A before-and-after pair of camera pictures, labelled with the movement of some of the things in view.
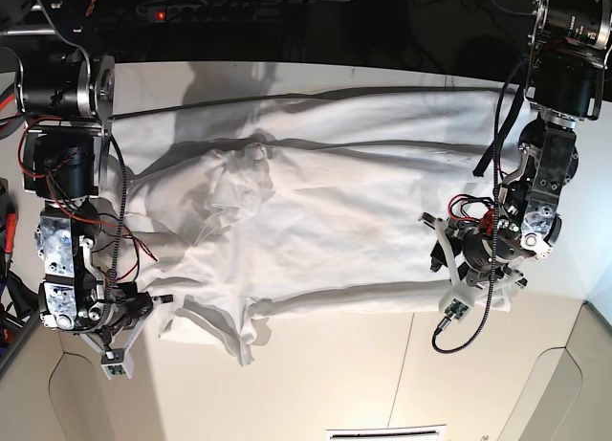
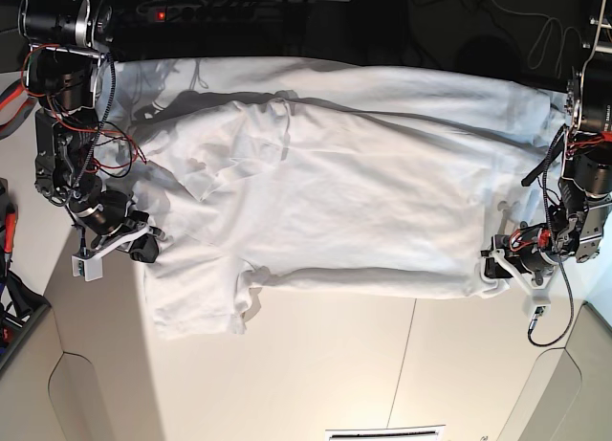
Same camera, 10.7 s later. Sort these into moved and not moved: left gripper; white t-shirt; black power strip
Moved: left gripper; white t-shirt
Not moved: black power strip
